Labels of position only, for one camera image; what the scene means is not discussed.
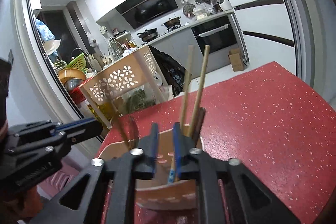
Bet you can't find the blue white hanging cloth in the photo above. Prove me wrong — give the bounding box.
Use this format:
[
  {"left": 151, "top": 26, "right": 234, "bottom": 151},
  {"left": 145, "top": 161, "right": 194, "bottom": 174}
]
[{"left": 35, "top": 18, "right": 55, "bottom": 42}]

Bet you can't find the pink plastic stool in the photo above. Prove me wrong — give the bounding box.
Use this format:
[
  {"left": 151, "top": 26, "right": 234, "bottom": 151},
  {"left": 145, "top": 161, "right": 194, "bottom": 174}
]
[{"left": 37, "top": 153, "right": 88, "bottom": 198}]

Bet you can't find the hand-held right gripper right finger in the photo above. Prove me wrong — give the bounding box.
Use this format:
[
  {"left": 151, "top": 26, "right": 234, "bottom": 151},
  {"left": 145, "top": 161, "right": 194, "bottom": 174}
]
[{"left": 173, "top": 122, "right": 300, "bottom": 224}]

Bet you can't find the beige flower-cutout storage cart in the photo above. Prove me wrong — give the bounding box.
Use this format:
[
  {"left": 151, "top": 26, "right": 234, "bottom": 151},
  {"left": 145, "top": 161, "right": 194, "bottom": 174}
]
[{"left": 79, "top": 45, "right": 174, "bottom": 130}]

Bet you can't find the blue patterned wooden chopstick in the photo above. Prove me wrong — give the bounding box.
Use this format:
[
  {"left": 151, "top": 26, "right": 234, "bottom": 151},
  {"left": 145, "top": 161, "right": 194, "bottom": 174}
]
[{"left": 168, "top": 45, "right": 195, "bottom": 184}]

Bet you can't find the large black plastic bag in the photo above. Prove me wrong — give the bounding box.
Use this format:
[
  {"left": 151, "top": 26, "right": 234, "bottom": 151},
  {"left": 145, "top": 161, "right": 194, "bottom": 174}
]
[{"left": 150, "top": 46, "right": 193, "bottom": 97}]

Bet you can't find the red plastic basket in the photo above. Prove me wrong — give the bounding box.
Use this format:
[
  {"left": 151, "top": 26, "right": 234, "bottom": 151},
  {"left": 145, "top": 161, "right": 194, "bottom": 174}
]
[{"left": 70, "top": 86, "right": 87, "bottom": 104}]

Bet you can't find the person's left hand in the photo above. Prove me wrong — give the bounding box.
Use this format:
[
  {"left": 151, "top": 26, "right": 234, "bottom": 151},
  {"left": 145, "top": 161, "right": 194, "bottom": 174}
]
[{"left": 0, "top": 185, "right": 44, "bottom": 224}]

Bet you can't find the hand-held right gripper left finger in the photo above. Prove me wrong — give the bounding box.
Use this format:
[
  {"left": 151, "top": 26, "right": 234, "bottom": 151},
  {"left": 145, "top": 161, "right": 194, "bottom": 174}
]
[{"left": 30, "top": 122, "right": 159, "bottom": 224}]

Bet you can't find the green plastic basket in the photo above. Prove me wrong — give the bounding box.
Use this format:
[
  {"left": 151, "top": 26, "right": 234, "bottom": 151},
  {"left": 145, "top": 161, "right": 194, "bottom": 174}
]
[{"left": 64, "top": 54, "right": 87, "bottom": 73}]

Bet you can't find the orange plastic basin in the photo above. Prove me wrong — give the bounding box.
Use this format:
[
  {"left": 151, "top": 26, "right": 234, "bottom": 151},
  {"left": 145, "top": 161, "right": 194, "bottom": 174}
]
[{"left": 58, "top": 68, "right": 86, "bottom": 83}]

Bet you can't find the round patterned trivet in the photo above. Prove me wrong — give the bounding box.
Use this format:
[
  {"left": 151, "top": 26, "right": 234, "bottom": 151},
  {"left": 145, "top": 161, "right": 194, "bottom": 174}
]
[{"left": 183, "top": 4, "right": 196, "bottom": 17}]

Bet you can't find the beige plastic utensil holder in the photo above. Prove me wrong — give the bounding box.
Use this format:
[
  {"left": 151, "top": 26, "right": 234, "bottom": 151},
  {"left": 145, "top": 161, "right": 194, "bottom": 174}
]
[{"left": 98, "top": 123, "right": 204, "bottom": 211}]

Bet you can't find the white rice cooker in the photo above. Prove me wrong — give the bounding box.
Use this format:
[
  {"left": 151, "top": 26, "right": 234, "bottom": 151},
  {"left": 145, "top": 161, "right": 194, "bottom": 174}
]
[{"left": 219, "top": 0, "right": 233, "bottom": 11}]

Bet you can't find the grey kitchen counter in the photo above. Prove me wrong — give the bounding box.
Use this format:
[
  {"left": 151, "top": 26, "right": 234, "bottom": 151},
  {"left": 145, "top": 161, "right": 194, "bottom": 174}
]
[{"left": 142, "top": 10, "right": 237, "bottom": 67}]

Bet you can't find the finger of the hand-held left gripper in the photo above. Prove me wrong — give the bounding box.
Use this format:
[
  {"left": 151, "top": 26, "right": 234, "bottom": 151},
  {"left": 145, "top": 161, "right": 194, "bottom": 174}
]
[
  {"left": 64, "top": 123, "right": 104, "bottom": 146},
  {"left": 55, "top": 118, "right": 97, "bottom": 132}
]

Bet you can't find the rack of seasoning bottles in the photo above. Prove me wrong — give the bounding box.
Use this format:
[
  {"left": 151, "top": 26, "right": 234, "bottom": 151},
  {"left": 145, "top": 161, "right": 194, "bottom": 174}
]
[{"left": 113, "top": 28, "right": 137, "bottom": 50}]

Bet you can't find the white hanging plastic bag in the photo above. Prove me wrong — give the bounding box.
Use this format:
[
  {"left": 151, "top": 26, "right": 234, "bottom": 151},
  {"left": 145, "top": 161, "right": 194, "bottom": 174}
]
[{"left": 88, "top": 32, "right": 99, "bottom": 48}]

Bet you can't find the black built-in oven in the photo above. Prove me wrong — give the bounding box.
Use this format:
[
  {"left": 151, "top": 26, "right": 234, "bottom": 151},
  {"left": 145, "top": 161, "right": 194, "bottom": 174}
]
[{"left": 190, "top": 15, "right": 240, "bottom": 54}]

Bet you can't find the white steamer pot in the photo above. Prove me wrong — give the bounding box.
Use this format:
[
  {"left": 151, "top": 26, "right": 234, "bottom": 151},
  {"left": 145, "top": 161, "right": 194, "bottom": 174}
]
[{"left": 193, "top": 5, "right": 208, "bottom": 18}]

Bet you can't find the brown cooking pot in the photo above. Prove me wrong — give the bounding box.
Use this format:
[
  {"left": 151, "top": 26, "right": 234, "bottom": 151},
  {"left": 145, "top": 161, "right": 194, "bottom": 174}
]
[{"left": 161, "top": 17, "right": 182, "bottom": 28}]

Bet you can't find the stainless steel bowl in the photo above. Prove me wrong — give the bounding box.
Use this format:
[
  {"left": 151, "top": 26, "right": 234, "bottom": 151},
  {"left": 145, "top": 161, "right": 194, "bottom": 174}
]
[{"left": 64, "top": 78, "right": 86, "bottom": 90}]

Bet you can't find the black range hood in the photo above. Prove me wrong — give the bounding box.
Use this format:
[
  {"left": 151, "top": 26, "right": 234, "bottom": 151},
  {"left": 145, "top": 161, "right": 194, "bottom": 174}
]
[{"left": 115, "top": 0, "right": 179, "bottom": 30}]

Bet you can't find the bag of green vegetables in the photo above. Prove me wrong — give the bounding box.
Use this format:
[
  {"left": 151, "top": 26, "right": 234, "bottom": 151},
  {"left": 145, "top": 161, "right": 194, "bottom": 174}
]
[{"left": 126, "top": 89, "right": 155, "bottom": 113}]

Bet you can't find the black wok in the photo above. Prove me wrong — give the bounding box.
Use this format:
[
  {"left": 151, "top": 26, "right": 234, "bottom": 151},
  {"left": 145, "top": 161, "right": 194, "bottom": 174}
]
[{"left": 138, "top": 28, "right": 159, "bottom": 41}]

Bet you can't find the open cardboard floor box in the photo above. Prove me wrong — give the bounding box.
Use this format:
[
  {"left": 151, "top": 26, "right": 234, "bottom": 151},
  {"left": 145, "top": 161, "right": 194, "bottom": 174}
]
[{"left": 228, "top": 48, "right": 248, "bottom": 72}]

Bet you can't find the yellow cooking oil bottle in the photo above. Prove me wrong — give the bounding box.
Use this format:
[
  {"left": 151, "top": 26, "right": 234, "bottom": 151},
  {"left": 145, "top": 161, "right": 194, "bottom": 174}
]
[{"left": 88, "top": 102, "right": 116, "bottom": 122}]

